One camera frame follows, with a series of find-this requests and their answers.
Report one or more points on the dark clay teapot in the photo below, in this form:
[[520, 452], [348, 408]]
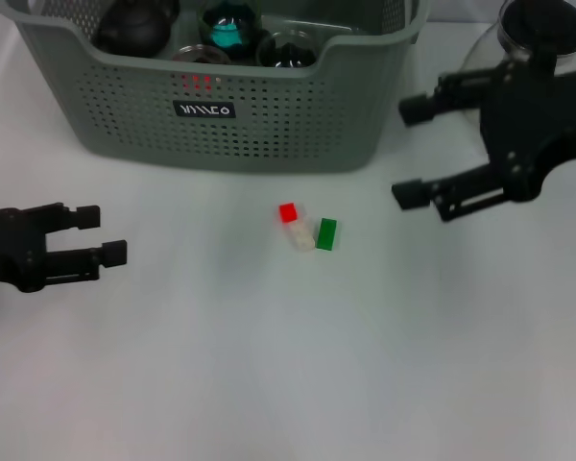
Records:
[[134, 29]]

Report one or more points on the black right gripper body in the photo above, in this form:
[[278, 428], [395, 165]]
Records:
[[523, 125]]

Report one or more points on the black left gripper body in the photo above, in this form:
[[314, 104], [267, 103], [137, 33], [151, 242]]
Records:
[[14, 249]]

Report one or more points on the glass teacup black sleeve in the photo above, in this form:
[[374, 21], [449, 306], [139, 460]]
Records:
[[288, 53], [206, 14], [184, 54]]

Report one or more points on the teal toy brick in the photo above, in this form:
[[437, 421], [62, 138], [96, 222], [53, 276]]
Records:
[[225, 34]]

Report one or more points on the grey perforated storage bin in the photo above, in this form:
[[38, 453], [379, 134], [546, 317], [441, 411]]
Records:
[[269, 134]]

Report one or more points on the white toy brick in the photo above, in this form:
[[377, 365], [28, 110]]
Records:
[[301, 236]]

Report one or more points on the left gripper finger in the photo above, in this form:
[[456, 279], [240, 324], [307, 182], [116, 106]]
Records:
[[88, 216], [114, 253]]

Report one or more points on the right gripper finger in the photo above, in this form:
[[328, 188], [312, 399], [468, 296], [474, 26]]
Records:
[[410, 194], [417, 108]]

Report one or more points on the green toy brick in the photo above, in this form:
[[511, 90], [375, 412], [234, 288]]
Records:
[[326, 234]]

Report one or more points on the small red toy brick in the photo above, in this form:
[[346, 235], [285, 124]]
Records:
[[288, 212]]

